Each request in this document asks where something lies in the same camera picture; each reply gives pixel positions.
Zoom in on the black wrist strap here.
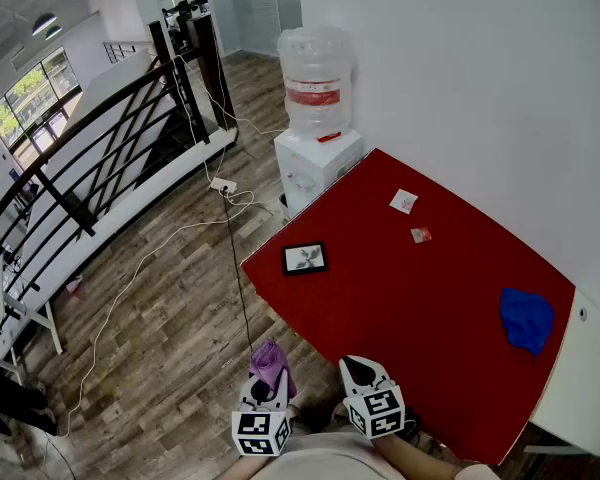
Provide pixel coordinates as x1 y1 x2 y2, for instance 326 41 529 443
403 406 422 442

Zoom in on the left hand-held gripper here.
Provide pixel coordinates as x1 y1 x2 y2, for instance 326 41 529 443
231 367 294 458

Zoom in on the black floor cable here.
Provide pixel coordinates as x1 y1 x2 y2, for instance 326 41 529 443
221 190 255 357

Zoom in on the long white floor cable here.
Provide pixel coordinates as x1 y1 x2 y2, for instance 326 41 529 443
57 190 257 439

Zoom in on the dark office furniture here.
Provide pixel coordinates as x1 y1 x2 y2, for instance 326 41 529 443
160 0 212 52

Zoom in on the person's right forearm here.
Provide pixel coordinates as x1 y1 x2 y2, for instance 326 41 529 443
374 432 469 480

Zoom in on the person's white shirt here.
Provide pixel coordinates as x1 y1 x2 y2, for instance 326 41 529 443
249 430 501 480

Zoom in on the purple cloth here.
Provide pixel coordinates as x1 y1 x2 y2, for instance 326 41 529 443
249 340 298 402

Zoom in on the black stair railing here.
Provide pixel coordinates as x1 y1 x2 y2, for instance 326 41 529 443
0 12 239 319

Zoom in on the white cable on railing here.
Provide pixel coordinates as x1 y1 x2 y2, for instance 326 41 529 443
172 53 286 184

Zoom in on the blue cloth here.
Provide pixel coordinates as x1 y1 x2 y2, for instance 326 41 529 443
499 287 557 359

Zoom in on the black framed picture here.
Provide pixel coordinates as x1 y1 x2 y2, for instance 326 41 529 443
281 240 330 278

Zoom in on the large window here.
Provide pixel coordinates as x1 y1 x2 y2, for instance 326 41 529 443
0 45 84 169

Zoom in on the white square card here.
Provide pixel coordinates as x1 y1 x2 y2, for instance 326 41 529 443
388 188 420 215

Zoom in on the water dispenser with bottle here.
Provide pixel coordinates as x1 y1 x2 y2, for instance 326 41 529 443
276 25 356 139

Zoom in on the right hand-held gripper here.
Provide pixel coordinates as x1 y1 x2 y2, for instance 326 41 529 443
338 356 406 440

